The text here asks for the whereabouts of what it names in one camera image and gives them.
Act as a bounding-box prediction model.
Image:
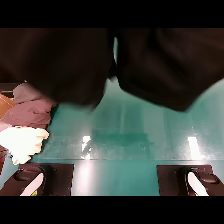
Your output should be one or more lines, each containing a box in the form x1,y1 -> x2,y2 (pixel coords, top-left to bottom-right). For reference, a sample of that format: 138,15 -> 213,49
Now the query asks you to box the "mauve garment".
0,98 -> 57,130

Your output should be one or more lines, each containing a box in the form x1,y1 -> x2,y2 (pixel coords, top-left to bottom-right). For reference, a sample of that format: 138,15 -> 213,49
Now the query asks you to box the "grey garment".
12,82 -> 46,105

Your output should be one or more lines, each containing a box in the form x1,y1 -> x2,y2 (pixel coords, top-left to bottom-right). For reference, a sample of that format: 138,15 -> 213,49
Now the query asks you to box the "white garment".
0,126 -> 51,166

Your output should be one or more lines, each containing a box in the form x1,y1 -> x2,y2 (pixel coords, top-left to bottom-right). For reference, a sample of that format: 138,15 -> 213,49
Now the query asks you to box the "brown garment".
0,93 -> 16,119

